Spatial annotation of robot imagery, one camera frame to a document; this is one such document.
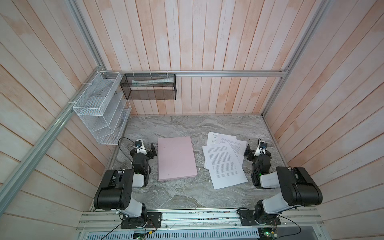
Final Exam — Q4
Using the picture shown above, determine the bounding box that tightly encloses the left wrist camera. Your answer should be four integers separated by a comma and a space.
134, 139, 147, 155

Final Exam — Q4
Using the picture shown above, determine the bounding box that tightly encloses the white perforated cable duct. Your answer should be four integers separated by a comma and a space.
79, 228, 260, 240

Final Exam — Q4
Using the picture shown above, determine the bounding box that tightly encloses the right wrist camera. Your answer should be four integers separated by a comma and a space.
254, 139, 268, 156

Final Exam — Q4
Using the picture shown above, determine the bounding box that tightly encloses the pink file folder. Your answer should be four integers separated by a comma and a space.
158, 137, 198, 181

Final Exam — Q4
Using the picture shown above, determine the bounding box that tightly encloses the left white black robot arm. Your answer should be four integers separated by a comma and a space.
94, 140, 157, 221

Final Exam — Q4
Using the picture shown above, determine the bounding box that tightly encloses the white wire mesh shelf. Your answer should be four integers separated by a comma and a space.
73, 72, 132, 145

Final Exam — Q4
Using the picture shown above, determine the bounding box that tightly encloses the right aluminium frame post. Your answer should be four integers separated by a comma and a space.
261, 1, 333, 119

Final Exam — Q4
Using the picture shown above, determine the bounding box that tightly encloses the aluminium front rail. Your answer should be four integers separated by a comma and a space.
76, 207, 325, 233

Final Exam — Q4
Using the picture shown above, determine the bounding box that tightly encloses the horizontal aluminium back bar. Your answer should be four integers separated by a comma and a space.
114, 70, 288, 77

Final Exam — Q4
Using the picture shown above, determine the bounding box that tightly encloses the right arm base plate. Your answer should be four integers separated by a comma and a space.
236, 208, 281, 226

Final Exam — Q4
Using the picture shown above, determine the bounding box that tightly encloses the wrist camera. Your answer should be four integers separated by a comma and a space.
134, 139, 147, 155
254, 139, 268, 156

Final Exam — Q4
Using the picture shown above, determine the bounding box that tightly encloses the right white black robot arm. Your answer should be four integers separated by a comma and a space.
244, 142, 323, 223

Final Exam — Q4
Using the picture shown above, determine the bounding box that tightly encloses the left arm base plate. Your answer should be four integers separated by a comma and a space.
121, 212, 162, 229

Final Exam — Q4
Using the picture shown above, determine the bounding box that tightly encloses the black mesh wall basket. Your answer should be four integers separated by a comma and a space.
120, 73, 177, 101

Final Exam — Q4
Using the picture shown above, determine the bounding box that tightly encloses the left aluminium frame bar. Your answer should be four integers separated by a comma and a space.
1, 66, 105, 215

